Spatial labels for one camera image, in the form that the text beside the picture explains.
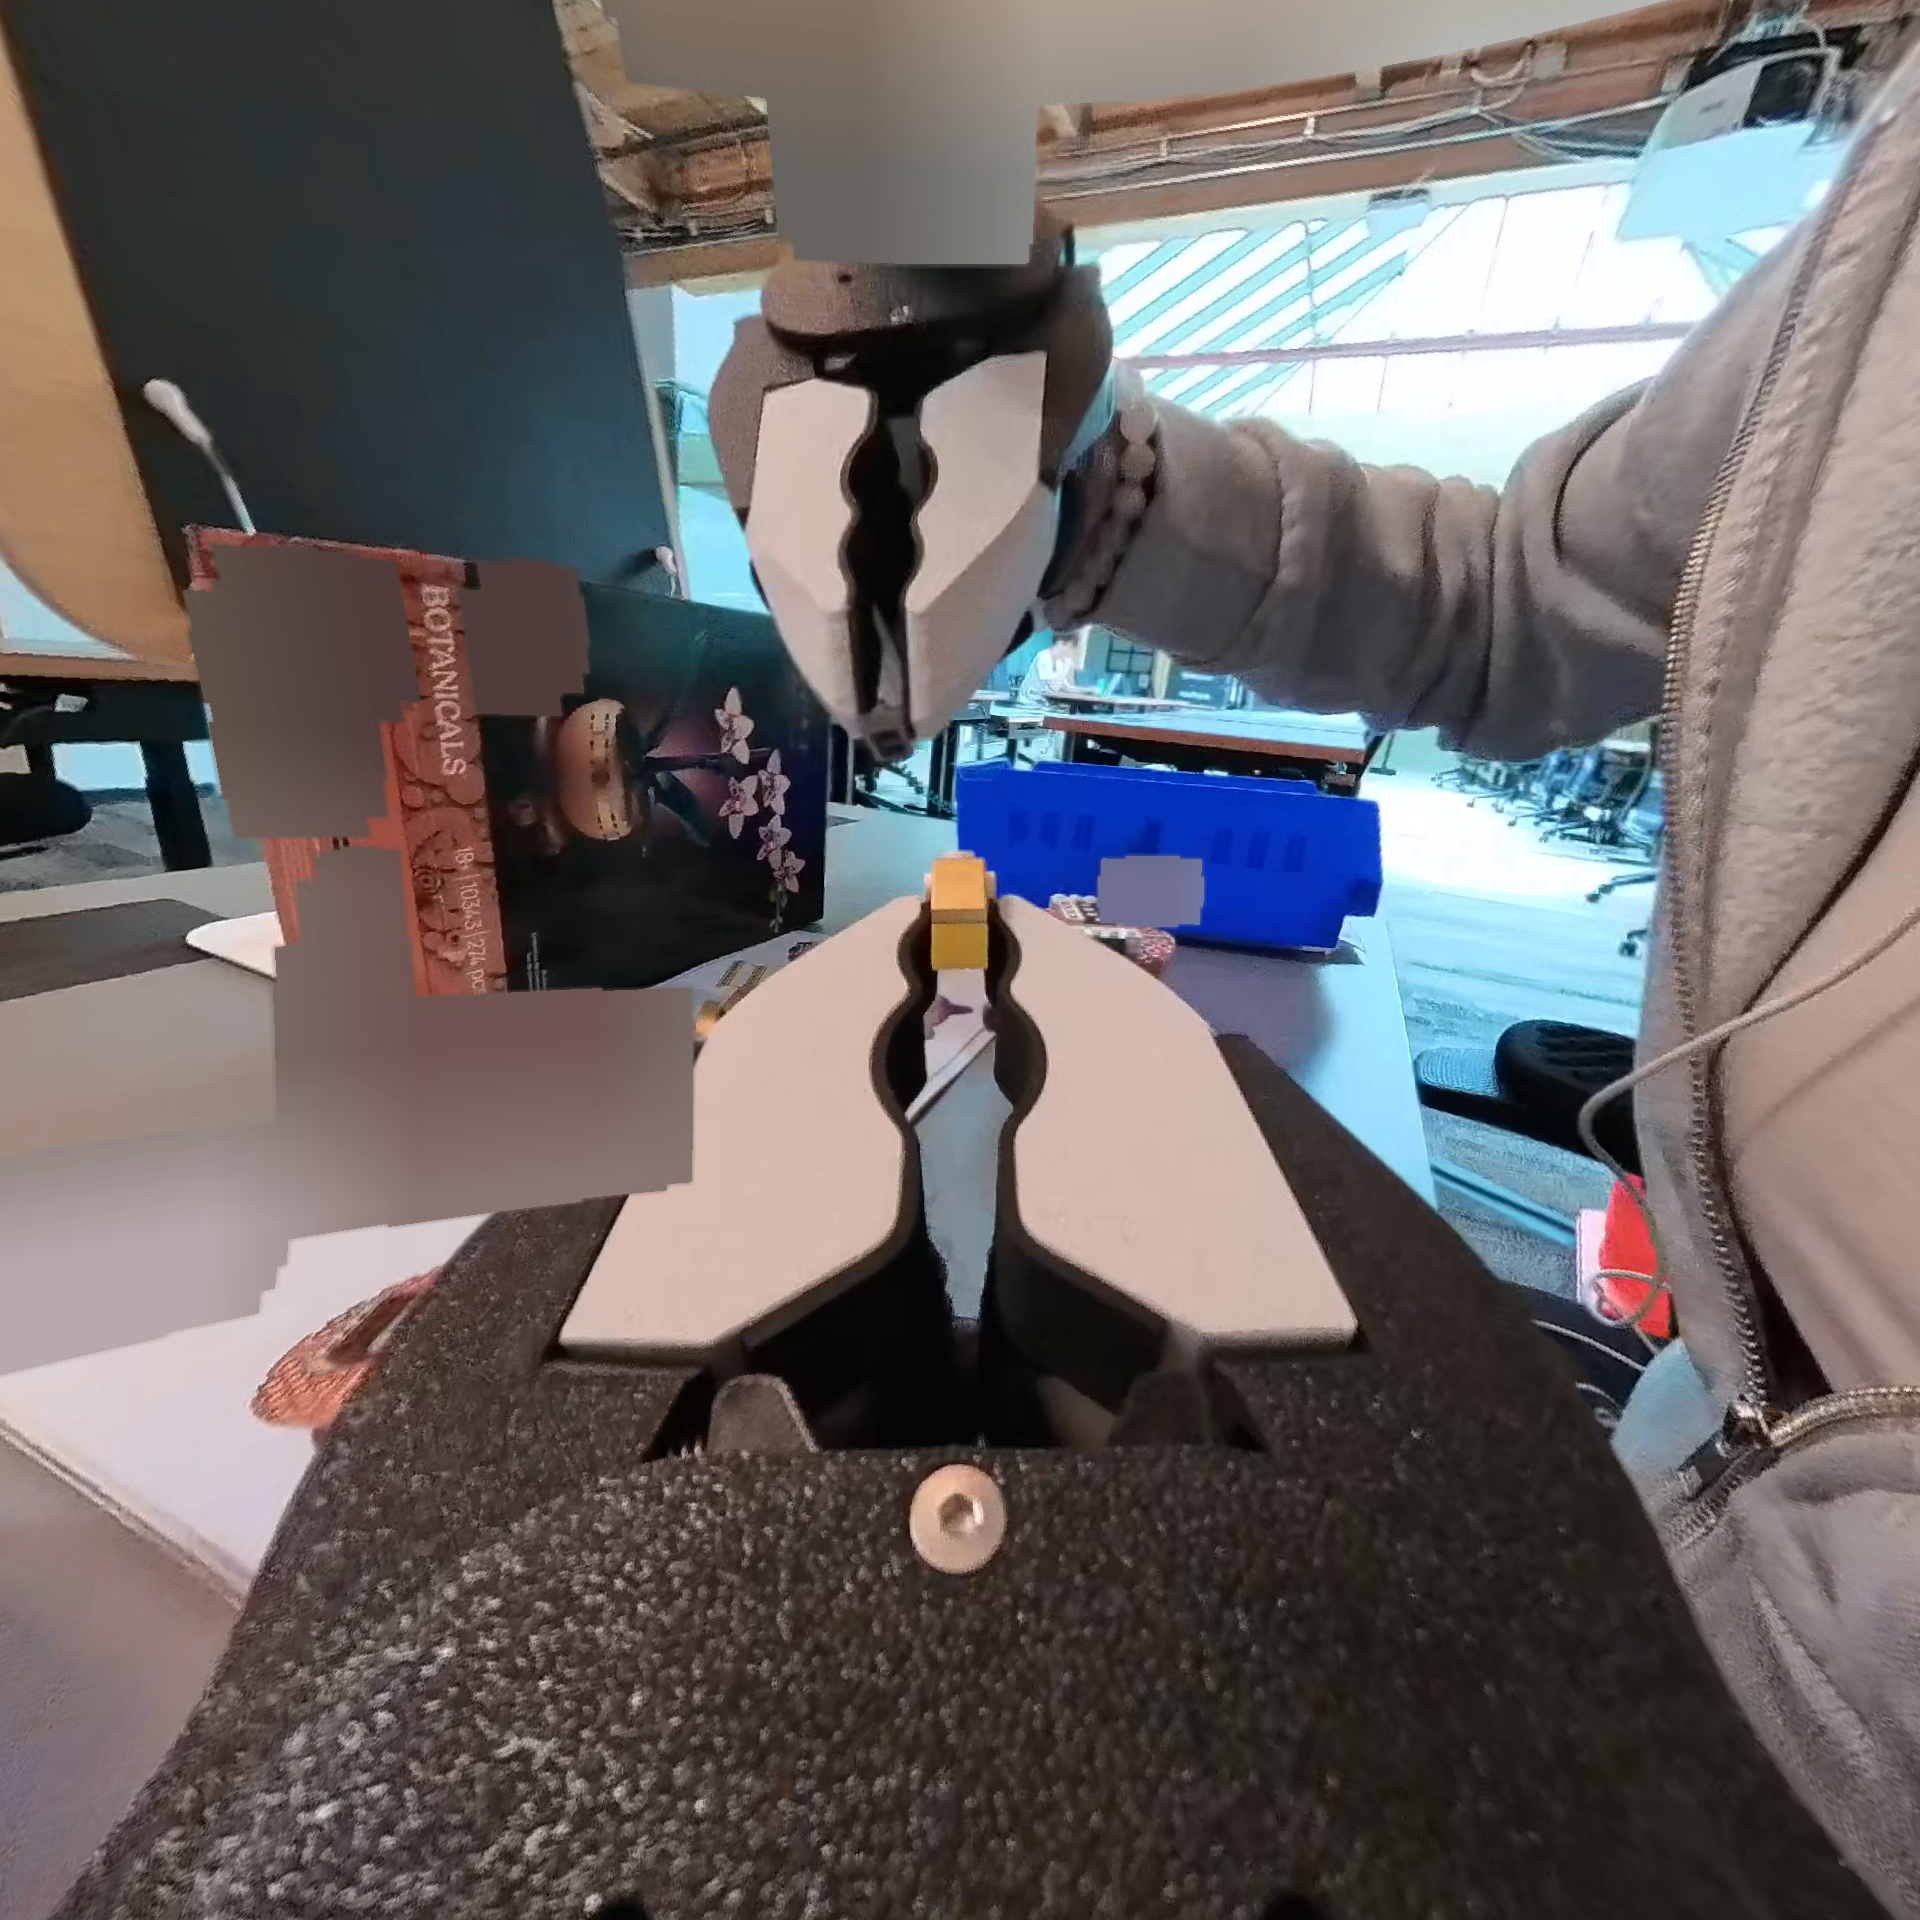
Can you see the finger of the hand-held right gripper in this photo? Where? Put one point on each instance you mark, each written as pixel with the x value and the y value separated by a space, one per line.
pixel 806 526
pixel 986 511

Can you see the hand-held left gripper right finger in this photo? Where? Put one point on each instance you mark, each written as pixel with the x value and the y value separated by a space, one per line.
pixel 1172 1200

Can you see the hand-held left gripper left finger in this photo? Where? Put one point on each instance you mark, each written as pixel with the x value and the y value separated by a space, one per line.
pixel 751 1200

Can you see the brick pot model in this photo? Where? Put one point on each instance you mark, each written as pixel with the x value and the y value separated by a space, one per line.
pixel 1117 949

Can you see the small yellow brick piece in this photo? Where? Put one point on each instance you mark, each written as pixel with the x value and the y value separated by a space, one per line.
pixel 961 910

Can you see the background office desks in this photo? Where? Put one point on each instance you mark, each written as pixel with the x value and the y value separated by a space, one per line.
pixel 1201 729

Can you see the black flower print box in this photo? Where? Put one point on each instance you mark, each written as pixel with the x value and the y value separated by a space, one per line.
pixel 690 843

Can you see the blue plastic bin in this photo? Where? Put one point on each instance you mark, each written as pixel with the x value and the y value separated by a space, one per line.
pixel 1260 856

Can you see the black mesh chair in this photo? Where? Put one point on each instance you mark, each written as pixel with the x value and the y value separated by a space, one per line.
pixel 1562 1075

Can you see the black panel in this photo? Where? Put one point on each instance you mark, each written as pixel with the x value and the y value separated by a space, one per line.
pixel 362 271

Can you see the white gooseneck microphone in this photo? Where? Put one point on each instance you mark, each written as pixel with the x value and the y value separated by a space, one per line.
pixel 182 406

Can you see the white instruction booklet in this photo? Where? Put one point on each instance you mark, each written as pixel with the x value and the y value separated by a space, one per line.
pixel 152 1441

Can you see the curved wooden board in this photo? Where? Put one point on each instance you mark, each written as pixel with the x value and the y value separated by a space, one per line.
pixel 76 452

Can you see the black office chair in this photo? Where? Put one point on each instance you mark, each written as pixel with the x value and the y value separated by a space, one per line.
pixel 37 787

